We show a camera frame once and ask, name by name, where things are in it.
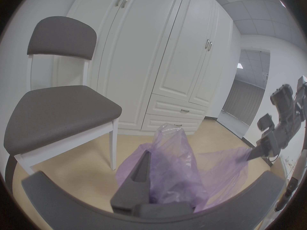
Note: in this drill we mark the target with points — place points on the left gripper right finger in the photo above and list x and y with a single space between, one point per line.
165 208

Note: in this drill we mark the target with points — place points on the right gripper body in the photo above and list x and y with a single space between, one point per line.
285 135

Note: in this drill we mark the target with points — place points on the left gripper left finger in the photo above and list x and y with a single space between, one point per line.
134 188

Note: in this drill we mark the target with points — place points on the purple plastic bag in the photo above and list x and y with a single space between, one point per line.
182 166

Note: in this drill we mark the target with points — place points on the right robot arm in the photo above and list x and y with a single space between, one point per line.
283 102

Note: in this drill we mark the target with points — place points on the grey curtain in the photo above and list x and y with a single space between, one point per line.
244 99

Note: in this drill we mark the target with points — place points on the ceiling light panel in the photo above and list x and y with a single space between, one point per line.
240 65

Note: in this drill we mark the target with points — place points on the grey white chair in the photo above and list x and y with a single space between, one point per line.
62 118

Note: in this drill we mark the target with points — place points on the white wardrobe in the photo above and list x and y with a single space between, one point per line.
144 44

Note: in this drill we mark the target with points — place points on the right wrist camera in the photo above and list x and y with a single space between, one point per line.
265 122

